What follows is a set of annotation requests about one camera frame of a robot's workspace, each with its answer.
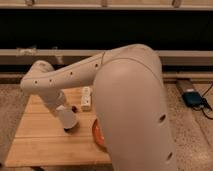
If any light wooden shelf rail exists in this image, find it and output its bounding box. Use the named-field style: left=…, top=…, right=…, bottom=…
left=0, top=49, right=213, bottom=66

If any white remote-like object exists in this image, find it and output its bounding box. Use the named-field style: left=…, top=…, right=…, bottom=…
left=81, top=87, right=91, bottom=111

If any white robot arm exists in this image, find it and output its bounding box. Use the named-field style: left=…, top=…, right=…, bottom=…
left=20, top=44, right=178, bottom=171

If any red-brown small object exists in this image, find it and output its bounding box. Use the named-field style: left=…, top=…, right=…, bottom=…
left=72, top=106, right=78, bottom=112

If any orange round plate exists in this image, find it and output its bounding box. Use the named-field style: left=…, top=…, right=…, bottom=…
left=92, top=120, right=106, bottom=149

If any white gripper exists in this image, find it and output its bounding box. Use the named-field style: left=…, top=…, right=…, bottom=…
left=41, top=90, right=66, bottom=115

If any black cable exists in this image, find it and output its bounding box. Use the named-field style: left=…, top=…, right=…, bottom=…
left=199, top=83, right=213, bottom=120

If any blue device on floor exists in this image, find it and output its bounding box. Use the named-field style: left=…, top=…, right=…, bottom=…
left=182, top=92, right=202, bottom=107

